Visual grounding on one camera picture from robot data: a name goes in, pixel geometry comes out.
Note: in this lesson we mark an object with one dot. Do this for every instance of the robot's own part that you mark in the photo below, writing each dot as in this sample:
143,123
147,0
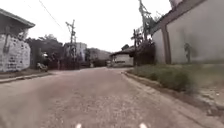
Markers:
143,126
78,126

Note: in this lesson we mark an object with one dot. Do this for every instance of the concrete kerb strip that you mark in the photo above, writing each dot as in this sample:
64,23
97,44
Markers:
173,106
20,77

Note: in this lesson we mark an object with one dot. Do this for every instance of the dark hedge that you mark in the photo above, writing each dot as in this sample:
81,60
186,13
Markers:
146,53

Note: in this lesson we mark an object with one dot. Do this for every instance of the dark trees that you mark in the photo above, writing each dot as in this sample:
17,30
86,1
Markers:
46,46

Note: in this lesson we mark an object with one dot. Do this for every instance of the pale building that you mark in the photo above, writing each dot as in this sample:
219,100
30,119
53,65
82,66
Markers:
80,48

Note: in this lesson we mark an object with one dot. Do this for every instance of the building with white stone wall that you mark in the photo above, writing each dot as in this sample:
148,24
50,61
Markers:
15,55

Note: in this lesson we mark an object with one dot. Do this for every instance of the small white building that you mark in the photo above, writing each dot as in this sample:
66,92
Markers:
122,59

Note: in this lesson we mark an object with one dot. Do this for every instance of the grey concrete road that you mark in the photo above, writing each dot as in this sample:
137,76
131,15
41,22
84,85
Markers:
93,100

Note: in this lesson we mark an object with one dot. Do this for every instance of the grass verge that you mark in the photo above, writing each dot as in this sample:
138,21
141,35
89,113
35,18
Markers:
170,76

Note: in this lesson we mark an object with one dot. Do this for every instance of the utility pole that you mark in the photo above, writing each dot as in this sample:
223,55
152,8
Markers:
144,20
72,43

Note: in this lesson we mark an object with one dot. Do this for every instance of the grey walled building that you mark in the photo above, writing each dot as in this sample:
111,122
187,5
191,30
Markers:
196,36

